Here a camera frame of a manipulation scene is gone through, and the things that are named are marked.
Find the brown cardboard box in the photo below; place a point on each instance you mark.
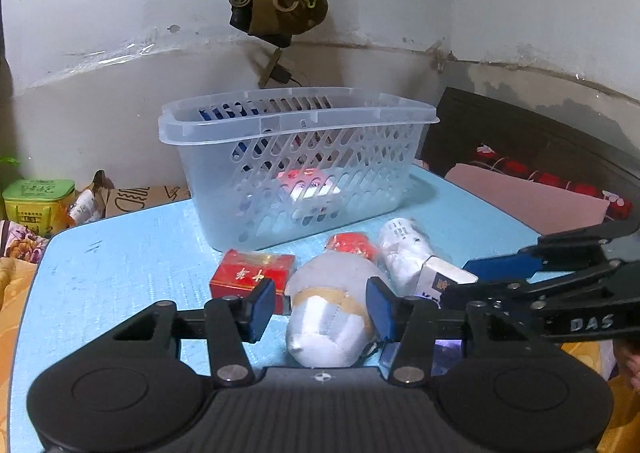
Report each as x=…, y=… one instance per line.
x=140, y=198

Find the pink folded cloth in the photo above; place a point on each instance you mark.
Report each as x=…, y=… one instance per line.
x=525, y=200

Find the clear plastic basket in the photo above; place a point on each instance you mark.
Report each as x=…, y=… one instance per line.
x=300, y=168

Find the orange floral blanket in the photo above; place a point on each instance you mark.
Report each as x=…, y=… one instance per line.
x=15, y=273

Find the red and white box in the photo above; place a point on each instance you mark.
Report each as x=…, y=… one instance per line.
x=310, y=189

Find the white and blue small box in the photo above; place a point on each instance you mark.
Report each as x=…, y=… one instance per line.
x=442, y=277

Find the green and yellow tin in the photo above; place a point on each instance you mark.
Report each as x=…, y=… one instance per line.
x=37, y=205

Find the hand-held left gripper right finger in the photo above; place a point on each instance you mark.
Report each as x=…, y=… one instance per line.
x=380, y=309

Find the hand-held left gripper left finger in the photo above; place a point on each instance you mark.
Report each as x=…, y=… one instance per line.
x=262, y=309

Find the white plastic-wrapped bottle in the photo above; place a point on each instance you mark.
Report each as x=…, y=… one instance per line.
x=405, y=253

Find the blue patterned pack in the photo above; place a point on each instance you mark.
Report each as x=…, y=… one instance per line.
x=227, y=114

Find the red cigarette box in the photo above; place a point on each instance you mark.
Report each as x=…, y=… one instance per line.
x=247, y=275

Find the black wall charger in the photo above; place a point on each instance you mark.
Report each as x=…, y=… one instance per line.
x=276, y=69

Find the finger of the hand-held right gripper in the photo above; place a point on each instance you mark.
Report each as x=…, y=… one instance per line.
x=500, y=267
x=500, y=294

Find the crumpled snack packet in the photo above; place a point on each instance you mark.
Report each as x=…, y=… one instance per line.
x=82, y=209

